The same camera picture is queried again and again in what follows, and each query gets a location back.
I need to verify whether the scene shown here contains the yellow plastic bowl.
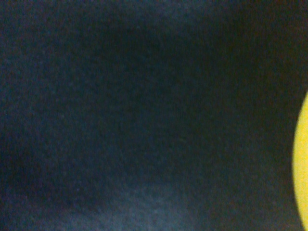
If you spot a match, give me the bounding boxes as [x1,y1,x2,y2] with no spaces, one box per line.
[292,96,308,230]

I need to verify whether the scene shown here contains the black tablecloth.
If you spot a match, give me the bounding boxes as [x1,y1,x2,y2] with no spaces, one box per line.
[0,0,308,231]

